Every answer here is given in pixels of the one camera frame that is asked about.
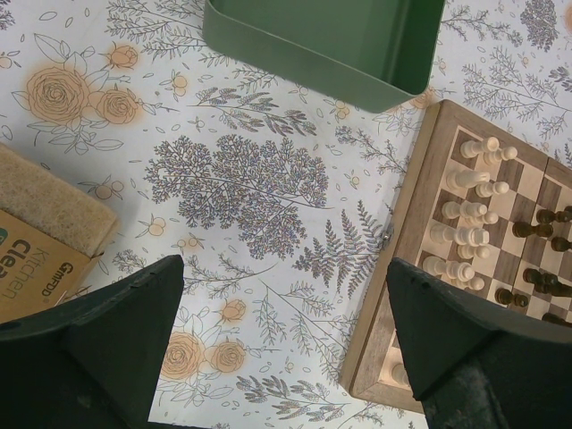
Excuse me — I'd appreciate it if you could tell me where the green rectangular tray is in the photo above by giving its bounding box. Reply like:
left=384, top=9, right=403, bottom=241
left=203, top=0, right=445, bottom=114

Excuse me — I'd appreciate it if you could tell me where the dark chess piece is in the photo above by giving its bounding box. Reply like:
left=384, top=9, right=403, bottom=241
left=512, top=222, right=553, bottom=238

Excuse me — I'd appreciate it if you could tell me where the floral patterned table mat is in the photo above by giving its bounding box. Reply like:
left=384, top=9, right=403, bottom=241
left=1, top=1, right=571, bottom=428

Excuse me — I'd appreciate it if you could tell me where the wooden chess board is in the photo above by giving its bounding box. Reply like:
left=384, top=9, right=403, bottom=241
left=340, top=100, right=571, bottom=412

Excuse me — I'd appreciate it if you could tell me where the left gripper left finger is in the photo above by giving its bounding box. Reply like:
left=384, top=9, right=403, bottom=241
left=1, top=255, right=183, bottom=428

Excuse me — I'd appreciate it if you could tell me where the kitchen sponge cardboard pack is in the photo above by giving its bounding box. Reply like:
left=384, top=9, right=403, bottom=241
left=1, top=146, right=120, bottom=323

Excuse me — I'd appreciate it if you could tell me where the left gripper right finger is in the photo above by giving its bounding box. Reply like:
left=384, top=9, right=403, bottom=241
left=386, top=258, right=571, bottom=428

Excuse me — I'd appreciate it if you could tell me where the light chess piece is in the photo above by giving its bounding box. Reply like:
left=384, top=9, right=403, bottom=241
left=459, top=137, right=500, bottom=159

